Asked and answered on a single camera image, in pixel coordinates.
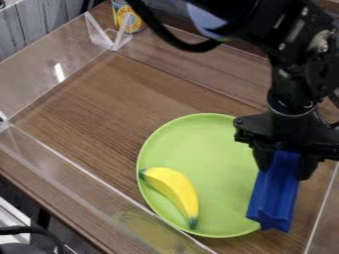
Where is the blue star-shaped block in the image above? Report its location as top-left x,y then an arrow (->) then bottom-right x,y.
247,151 -> 300,232

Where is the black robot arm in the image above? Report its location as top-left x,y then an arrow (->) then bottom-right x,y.
125,0 -> 339,181

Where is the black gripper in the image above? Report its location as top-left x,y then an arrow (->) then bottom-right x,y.
234,111 -> 339,181

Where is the yellow toy banana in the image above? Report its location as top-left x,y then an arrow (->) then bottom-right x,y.
137,167 -> 200,229

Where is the clear acrylic enclosure wall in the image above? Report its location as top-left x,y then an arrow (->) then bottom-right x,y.
0,18 -> 335,254

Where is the green plate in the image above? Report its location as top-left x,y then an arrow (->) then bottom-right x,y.
136,113 -> 259,238

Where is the black cable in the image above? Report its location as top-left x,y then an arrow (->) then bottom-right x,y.
0,225 -> 65,254

